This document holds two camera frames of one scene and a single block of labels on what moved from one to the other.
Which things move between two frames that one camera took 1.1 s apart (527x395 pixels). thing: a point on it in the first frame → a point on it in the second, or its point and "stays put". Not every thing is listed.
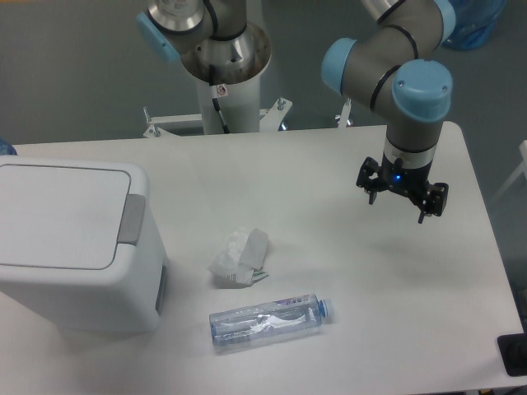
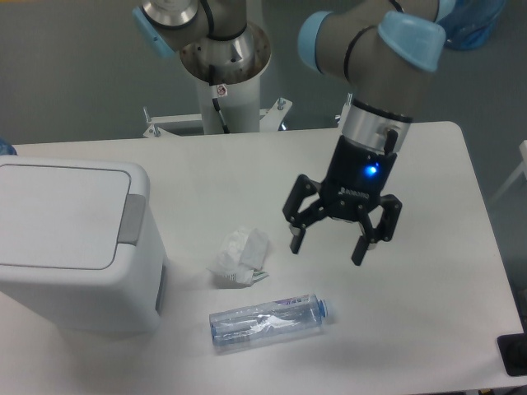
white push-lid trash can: (78, 250) stays put
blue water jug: (473, 19) stays put
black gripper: (413, 181) → (356, 177)
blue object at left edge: (6, 148) stays put
